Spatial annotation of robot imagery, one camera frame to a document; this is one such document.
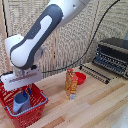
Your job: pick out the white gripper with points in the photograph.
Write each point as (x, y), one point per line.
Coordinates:
(20, 80)

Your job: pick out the blue cup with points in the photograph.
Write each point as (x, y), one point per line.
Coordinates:
(21, 102)

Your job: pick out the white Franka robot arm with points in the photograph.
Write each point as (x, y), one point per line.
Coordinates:
(43, 28)

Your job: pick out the red shopping basket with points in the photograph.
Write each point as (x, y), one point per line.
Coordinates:
(23, 106)

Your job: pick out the orange snack box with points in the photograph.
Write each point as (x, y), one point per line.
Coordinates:
(71, 84)

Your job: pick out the red bowl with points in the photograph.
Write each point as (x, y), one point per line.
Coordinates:
(80, 77)

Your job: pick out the black oven rack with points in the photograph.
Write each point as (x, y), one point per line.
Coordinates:
(95, 74)

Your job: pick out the black toaster oven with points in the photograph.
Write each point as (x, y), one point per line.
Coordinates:
(113, 56)

